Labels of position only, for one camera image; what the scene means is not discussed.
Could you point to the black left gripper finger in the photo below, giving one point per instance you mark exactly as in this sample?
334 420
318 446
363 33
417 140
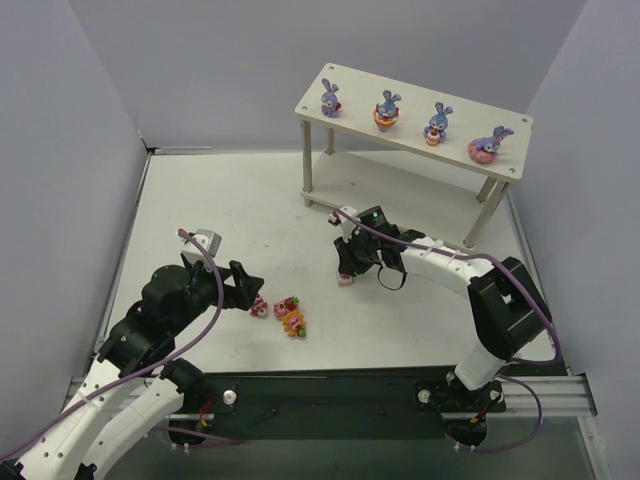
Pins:
244 292
238 273

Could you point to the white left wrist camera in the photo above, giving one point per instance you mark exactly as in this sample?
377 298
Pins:
199 246

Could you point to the purple bunny holding cupcake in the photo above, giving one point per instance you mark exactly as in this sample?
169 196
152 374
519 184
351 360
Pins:
434 132

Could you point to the small purple bunny toy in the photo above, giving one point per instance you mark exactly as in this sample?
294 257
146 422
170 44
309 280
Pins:
330 105

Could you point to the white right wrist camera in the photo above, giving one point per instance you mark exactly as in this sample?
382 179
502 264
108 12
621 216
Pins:
344 218

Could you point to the purple bunny on pink donut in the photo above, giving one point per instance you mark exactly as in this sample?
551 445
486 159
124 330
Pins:
484 150

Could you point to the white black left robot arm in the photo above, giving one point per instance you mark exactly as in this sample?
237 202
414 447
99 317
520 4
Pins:
138 376

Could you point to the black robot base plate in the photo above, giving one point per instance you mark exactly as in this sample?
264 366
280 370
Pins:
403 403

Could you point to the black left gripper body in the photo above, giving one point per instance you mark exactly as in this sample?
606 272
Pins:
238 282

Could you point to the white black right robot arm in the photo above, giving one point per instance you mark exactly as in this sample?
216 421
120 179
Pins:
511 320

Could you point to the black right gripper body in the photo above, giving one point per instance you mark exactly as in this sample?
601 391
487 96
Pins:
351 256

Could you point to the pink strawberry cake toy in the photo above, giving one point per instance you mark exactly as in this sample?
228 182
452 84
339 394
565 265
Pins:
286 306

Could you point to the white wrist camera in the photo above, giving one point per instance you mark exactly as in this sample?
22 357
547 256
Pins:
199 246
344 218

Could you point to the pink bear yellow flower toy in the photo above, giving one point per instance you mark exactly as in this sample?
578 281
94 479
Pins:
294 324

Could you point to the light wooden two-tier shelf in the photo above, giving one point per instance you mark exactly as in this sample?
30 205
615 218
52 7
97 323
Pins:
438 190

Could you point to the white strawberry cake slice toy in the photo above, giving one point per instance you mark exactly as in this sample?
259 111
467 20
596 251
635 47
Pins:
344 279

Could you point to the pink bear strawberry toy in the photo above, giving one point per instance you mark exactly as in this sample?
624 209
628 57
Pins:
259 308

